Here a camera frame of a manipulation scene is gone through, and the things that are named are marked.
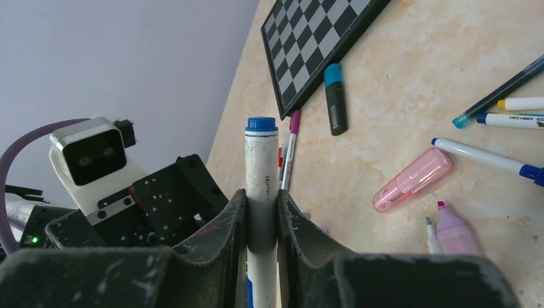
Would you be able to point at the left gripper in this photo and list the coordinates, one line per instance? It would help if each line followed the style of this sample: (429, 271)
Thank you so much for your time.
(161, 209)

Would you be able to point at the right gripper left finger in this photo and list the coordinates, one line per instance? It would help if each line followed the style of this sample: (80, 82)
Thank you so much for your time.
(205, 270)

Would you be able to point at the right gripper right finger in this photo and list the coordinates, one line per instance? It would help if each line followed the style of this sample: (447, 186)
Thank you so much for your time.
(317, 271)

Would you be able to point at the thick blue whiteboard marker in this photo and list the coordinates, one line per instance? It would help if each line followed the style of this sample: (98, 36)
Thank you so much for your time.
(261, 154)

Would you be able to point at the grey white marker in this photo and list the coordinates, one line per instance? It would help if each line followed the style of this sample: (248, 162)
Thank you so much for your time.
(433, 244)

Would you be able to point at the purple highlighter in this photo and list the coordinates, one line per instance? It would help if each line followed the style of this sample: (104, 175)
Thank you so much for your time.
(453, 234)

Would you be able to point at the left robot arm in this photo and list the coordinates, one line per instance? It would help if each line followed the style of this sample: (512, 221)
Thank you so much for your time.
(30, 215)

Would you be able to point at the red cap pen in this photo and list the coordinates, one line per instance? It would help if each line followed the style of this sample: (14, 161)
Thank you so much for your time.
(280, 162)

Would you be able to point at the magenta cap pen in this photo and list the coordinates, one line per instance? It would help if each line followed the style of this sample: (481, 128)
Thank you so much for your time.
(293, 129)

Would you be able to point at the pink highlighter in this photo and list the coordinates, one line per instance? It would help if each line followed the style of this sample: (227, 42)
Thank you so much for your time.
(431, 166)

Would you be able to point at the black highlighter blue cap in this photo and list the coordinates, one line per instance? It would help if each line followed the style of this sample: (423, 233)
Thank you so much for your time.
(336, 101)

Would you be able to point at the black grey chessboard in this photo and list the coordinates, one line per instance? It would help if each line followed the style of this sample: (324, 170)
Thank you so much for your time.
(302, 38)

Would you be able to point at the blue cap thin marker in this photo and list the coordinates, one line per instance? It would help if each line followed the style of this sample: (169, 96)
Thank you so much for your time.
(522, 169)

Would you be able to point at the navy cap marker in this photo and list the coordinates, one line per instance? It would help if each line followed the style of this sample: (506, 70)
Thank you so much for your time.
(523, 121)

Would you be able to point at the yellow cap marker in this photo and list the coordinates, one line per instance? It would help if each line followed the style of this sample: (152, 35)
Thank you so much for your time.
(521, 104)

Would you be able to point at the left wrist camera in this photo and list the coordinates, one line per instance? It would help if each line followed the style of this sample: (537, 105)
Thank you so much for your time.
(89, 158)

